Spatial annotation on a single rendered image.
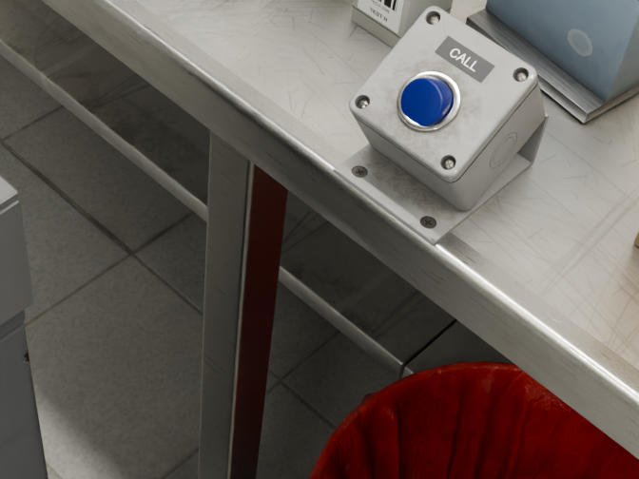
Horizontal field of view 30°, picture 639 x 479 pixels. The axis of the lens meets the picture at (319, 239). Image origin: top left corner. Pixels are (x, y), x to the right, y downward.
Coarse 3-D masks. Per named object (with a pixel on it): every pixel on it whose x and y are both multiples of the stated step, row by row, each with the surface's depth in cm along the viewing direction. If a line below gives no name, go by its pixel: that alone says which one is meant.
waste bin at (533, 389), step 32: (416, 384) 108; (448, 384) 110; (480, 384) 110; (512, 384) 111; (352, 416) 105; (384, 416) 107; (416, 416) 111; (448, 416) 112; (480, 416) 112; (512, 416) 112; (544, 416) 111; (576, 416) 110; (352, 448) 105; (384, 448) 110; (416, 448) 114; (448, 448) 114; (480, 448) 114; (512, 448) 113; (544, 448) 112; (576, 448) 112; (608, 448) 110
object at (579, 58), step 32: (512, 0) 70; (544, 0) 68; (576, 0) 66; (608, 0) 64; (480, 32) 71; (512, 32) 71; (544, 32) 69; (576, 32) 67; (608, 32) 65; (544, 64) 70; (576, 64) 68; (608, 64) 66; (576, 96) 68; (608, 96) 67
